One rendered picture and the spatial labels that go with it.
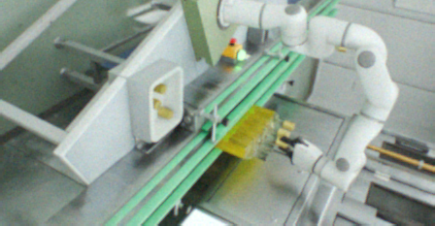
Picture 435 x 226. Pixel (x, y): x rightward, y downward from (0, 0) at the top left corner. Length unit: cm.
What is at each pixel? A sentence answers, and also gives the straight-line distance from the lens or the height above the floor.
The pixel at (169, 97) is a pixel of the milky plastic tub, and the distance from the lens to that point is 131.
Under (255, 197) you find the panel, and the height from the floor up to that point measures 115.
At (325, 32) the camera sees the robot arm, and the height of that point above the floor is 121.
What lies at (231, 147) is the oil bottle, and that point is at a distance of 140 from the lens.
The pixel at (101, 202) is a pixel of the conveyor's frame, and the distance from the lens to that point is 116.
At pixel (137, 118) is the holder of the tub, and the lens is 122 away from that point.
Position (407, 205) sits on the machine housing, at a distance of 166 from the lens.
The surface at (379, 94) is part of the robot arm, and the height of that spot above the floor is 143.
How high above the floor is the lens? 145
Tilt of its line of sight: 23 degrees down
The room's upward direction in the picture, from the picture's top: 110 degrees clockwise
